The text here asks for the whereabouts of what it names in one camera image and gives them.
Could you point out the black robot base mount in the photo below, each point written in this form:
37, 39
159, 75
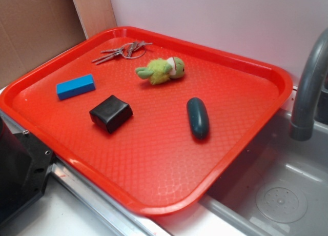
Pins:
25, 166

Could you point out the black square pouch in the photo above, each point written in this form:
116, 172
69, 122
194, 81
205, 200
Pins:
111, 114

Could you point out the blue rectangular block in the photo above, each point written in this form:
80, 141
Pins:
75, 87

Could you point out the green plush frog toy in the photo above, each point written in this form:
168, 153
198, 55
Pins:
160, 71

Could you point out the silver key bunch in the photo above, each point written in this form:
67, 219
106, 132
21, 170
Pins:
129, 51

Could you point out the brown cardboard panel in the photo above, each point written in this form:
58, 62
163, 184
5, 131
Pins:
35, 31

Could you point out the dark green plastic pickle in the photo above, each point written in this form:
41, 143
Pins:
198, 118

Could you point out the grey plastic sink basin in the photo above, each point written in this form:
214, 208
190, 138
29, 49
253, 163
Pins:
276, 186

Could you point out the red plastic tray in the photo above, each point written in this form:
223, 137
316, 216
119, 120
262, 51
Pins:
152, 164

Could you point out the grey plastic faucet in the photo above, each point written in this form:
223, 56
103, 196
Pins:
310, 103

